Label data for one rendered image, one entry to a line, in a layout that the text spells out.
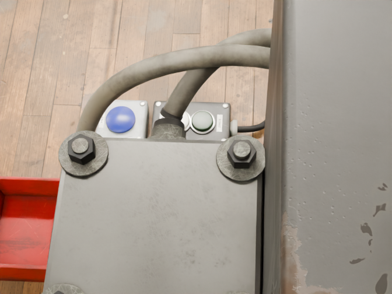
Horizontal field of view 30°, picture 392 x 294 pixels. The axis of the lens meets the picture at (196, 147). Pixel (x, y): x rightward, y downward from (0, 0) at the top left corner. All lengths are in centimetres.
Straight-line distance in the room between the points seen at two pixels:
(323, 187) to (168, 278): 15
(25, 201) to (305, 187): 85
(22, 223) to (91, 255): 69
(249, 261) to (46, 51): 84
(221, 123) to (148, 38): 20
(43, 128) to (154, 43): 21
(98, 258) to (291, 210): 16
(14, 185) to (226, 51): 67
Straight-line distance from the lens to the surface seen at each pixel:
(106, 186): 32
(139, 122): 99
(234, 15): 112
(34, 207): 100
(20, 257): 98
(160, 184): 32
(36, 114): 106
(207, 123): 98
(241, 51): 33
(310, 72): 18
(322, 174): 17
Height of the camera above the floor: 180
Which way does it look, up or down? 64 degrees down
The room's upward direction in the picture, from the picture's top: 6 degrees counter-clockwise
